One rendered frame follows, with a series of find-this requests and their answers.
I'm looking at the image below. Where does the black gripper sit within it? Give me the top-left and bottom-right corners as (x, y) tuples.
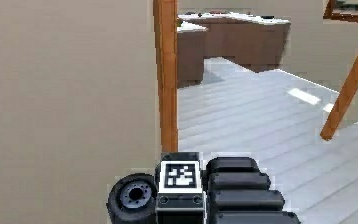
(106, 173), (159, 224)

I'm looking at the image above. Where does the brown kitchen counter white top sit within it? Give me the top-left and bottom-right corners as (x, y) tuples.
(176, 11), (292, 89)

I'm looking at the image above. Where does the brown framed wall picture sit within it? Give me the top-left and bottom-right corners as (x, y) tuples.
(323, 0), (358, 24)

